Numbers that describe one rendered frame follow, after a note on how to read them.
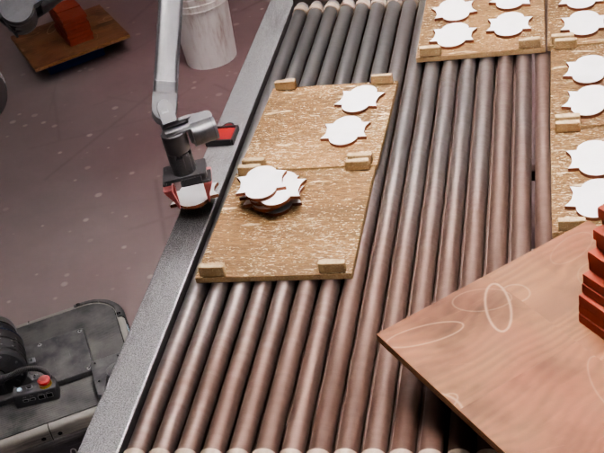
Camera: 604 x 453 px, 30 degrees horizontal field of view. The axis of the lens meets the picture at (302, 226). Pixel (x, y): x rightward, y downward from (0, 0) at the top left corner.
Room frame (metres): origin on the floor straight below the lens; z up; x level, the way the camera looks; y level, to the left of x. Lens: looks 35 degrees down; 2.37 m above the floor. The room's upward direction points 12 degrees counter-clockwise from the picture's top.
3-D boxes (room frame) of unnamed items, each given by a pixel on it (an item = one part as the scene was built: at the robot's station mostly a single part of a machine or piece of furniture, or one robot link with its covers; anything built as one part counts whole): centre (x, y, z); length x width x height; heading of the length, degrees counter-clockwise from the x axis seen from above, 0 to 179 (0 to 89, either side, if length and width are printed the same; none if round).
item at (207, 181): (2.24, 0.22, 1.00); 0.07 x 0.07 x 0.09; 89
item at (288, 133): (2.51, -0.11, 0.93); 0.41 x 0.35 x 0.02; 162
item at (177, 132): (2.24, 0.23, 1.13); 0.07 x 0.06 x 0.07; 102
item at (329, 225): (2.11, 0.02, 0.93); 0.41 x 0.35 x 0.02; 163
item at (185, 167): (2.24, 0.24, 1.07); 0.10 x 0.07 x 0.07; 89
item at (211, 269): (1.96, 0.21, 0.95); 0.06 x 0.02 x 0.03; 73
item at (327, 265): (1.88, -0.04, 0.95); 0.06 x 0.02 x 0.03; 73
